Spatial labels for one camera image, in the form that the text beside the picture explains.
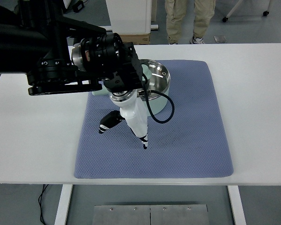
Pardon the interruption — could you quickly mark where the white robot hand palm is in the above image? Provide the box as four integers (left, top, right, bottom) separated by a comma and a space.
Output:
110, 90, 148, 138

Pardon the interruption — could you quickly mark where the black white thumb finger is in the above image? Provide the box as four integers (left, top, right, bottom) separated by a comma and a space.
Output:
98, 110, 125, 134

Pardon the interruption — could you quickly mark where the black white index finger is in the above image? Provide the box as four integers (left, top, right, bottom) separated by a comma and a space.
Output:
139, 134, 148, 150

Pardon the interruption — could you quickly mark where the green pot with handle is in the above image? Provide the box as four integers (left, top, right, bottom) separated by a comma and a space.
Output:
91, 65, 168, 115

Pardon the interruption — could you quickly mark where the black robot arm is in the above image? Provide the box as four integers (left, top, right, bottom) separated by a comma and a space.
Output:
0, 0, 148, 148

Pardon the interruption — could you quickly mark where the blue textured mat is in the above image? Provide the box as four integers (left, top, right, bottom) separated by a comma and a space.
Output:
74, 60, 234, 179

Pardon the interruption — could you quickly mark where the cardboard box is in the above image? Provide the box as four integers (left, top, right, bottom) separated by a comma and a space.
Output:
120, 33, 150, 45

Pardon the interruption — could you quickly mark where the metal floor plate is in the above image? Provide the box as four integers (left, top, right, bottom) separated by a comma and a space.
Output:
92, 204, 210, 225

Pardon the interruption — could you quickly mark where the person in beige trousers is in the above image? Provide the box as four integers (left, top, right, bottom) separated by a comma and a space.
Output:
165, 0, 216, 45

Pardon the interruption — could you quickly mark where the right white table leg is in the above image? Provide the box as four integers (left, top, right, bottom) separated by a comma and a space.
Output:
227, 185, 246, 225

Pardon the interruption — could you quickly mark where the white table leg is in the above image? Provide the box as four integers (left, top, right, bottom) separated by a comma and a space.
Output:
54, 184, 73, 225
227, 185, 246, 225

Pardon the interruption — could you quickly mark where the grey floor socket cover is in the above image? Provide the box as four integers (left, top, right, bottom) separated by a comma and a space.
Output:
214, 35, 227, 43

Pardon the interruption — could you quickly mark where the left white table leg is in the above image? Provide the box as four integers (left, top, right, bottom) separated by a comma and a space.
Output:
54, 184, 73, 225

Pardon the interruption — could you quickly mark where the black device on floor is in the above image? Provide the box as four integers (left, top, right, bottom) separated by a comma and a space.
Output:
63, 0, 87, 13

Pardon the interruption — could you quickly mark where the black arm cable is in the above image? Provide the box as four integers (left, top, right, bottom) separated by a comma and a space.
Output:
138, 74, 175, 124

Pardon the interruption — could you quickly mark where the white pedestal cabinet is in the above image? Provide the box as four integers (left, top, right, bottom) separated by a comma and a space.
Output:
106, 0, 157, 35

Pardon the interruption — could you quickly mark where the black floor cable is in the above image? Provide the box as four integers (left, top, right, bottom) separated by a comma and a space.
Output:
38, 184, 50, 225

